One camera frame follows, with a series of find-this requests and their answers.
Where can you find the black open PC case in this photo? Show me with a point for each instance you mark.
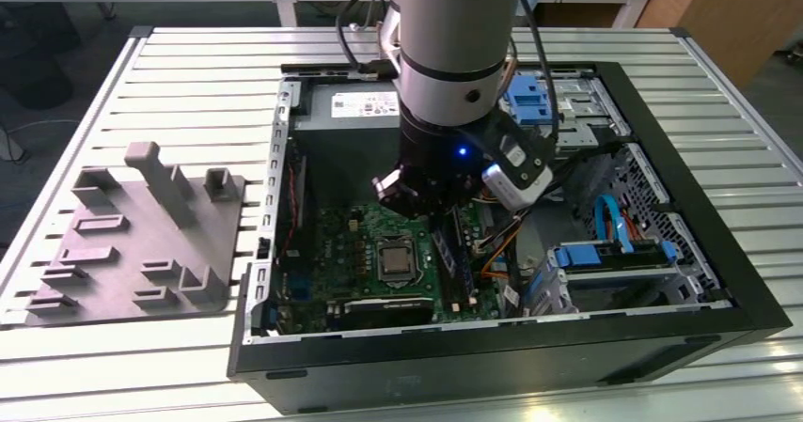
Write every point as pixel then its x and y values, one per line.
pixel 439 370

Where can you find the black graphics card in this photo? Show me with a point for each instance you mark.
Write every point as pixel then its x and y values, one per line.
pixel 388 311

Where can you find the hard disk in blue carrier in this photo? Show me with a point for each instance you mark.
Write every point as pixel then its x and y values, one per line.
pixel 627 257

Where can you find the green motherboard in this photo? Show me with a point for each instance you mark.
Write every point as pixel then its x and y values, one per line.
pixel 339 253

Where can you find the metal drive cage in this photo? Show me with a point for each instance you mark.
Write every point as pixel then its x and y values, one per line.
pixel 583 130

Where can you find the grey parts rack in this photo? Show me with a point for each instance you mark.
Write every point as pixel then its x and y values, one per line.
pixel 125 253

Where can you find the black office chair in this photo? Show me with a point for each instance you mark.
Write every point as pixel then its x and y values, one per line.
pixel 37 55

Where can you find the metal disk bay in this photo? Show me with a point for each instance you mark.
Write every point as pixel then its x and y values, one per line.
pixel 627 283

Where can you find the white and grey wrist camera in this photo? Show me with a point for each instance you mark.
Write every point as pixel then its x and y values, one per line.
pixel 520 187

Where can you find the silver CPU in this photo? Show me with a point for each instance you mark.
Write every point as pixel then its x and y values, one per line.
pixel 393 260

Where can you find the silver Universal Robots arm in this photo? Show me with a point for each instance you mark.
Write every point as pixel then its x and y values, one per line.
pixel 451 41

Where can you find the wooden cabinet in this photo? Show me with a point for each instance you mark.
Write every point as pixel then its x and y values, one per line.
pixel 740 18

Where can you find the grey power supply unit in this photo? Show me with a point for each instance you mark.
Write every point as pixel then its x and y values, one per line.
pixel 339 159

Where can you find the blue drive bay latch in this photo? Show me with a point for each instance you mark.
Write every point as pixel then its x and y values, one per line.
pixel 529 104

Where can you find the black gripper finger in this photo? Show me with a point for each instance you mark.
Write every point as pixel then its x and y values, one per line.
pixel 404 194
pixel 459 194

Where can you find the dark RAM stick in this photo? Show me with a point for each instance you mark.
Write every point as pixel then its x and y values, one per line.
pixel 447 248
pixel 468 267

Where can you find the black CPU socket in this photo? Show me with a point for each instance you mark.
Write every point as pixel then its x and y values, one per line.
pixel 396 285

